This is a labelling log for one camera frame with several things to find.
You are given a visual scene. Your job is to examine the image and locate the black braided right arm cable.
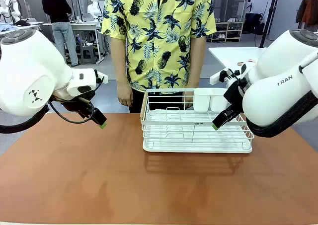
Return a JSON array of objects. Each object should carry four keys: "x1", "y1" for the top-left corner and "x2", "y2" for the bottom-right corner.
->
[{"x1": 244, "y1": 90, "x2": 318, "y2": 139}]

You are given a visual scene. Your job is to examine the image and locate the white drip tray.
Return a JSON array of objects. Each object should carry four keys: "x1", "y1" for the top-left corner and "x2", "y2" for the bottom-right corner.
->
[{"x1": 142, "y1": 135, "x2": 253, "y2": 154}]

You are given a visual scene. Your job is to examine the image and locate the person's left forearm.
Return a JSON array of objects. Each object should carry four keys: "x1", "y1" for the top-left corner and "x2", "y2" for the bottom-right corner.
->
[{"x1": 189, "y1": 36, "x2": 207, "y2": 89}]

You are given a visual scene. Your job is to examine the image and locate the person's left hand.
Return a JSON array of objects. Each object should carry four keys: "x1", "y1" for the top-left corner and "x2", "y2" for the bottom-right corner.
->
[{"x1": 184, "y1": 88, "x2": 195, "y2": 109}]

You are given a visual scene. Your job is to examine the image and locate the bystander in black sweater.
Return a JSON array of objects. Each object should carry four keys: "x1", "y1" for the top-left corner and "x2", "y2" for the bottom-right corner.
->
[{"x1": 42, "y1": 0, "x2": 80, "y2": 67}]

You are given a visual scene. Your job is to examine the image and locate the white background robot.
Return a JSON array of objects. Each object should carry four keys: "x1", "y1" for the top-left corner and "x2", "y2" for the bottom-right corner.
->
[
  {"x1": 85, "y1": 0, "x2": 104, "y2": 21},
  {"x1": 0, "y1": 0, "x2": 22, "y2": 25}
]

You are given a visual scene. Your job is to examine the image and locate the white utensil holder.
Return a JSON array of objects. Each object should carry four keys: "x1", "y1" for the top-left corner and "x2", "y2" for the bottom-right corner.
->
[{"x1": 193, "y1": 87, "x2": 231, "y2": 112}]

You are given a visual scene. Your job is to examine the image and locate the person's right hand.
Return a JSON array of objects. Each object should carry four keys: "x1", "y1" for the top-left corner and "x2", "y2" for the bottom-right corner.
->
[{"x1": 117, "y1": 82, "x2": 134, "y2": 108}]

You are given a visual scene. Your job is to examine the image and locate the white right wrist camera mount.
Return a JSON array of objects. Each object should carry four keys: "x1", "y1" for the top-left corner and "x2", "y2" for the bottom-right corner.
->
[{"x1": 209, "y1": 67, "x2": 249, "y2": 85}]

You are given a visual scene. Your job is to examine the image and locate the black tripod stand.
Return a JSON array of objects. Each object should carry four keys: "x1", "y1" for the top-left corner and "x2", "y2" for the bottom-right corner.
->
[{"x1": 259, "y1": 0, "x2": 282, "y2": 49}]

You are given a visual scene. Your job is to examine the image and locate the wooden rack handle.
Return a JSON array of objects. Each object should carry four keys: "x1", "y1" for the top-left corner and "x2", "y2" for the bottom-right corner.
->
[{"x1": 139, "y1": 92, "x2": 148, "y2": 119}]

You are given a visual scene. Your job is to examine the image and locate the person's right forearm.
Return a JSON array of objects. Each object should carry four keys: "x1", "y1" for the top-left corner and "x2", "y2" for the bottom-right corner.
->
[{"x1": 110, "y1": 36, "x2": 130, "y2": 86}]

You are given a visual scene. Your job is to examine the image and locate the hanging brown clothes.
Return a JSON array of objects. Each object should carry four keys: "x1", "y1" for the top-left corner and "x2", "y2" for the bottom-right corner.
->
[{"x1": 295, "y1": 0, "x2": 318, "y2": 27}]

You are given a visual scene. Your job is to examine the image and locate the black bag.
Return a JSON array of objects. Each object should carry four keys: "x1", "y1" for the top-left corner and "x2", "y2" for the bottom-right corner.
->
[{"x1": 243, "y1": 12, "x2": 264, "y2": 34}]

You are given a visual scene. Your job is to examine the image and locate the white background workbench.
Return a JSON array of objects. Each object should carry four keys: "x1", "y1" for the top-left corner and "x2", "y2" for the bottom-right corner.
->
[{"x1": 42, "y1": 20, "x2": 106, "y2": 62}]

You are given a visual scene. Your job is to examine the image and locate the black trousers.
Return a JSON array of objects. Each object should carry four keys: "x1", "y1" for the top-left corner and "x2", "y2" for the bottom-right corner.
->
[{"x1": 129, "y1": 87, "x2": 192, "y2": 114}]

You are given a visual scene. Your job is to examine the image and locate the white wire dish rack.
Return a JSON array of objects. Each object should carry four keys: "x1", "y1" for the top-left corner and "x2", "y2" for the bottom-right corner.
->
[{"x1": 140, "y1": 88, "x2": 255, "y2": 148}]

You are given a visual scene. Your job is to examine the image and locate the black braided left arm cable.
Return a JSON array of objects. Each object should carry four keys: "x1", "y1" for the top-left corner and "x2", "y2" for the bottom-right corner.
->
[{"x1": 0, "y1": 105, "x2": 48, "y2": 134}]

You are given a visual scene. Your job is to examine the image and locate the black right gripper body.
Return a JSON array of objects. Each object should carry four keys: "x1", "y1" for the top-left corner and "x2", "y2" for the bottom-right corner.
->
[{"x1": 223, "y1": 79, "x2": 247, "y2": 116}]

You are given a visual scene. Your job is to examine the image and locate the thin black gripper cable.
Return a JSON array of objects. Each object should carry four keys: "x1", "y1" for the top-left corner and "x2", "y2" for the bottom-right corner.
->
[{"x1": 48, "y1": 75, "x2": 105, "y2": 125}]

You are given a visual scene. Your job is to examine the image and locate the white side table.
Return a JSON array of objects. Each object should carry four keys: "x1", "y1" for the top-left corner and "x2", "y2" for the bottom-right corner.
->
[{"x1": 208, "y1": 46, "x2": 268, "y2": 72}]

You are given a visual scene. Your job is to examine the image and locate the yellow pineapple print shirt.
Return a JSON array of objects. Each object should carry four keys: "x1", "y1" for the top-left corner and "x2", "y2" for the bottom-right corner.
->
[{"x1": 100, "y1": 0, "x2": 218, "y2": 93}]

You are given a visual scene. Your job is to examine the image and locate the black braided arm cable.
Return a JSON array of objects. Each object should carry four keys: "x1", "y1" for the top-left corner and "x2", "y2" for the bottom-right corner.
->
[
  {"x1": 244, "y1": 90, "x2": 318, "y2": 139},
  {"x1": 0, "y1": 105, "x2": 48, "y2": 134}
]

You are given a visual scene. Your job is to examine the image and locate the grey step stool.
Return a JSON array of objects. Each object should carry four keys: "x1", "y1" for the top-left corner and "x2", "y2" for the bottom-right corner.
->
[{"x1": 79, "y1": 44, "x2": 97, "y2": 65}]

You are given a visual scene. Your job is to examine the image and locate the wooden shoe rack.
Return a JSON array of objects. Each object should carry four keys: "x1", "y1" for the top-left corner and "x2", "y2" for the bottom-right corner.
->
[{"x1": 205, "y1": 21, "x2": 244, "y2": 43}]

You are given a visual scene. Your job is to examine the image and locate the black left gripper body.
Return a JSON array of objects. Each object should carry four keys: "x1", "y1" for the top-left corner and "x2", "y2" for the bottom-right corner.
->
[{"x1": 61, "y1": 97, "x2": 96, "y2": 119}]

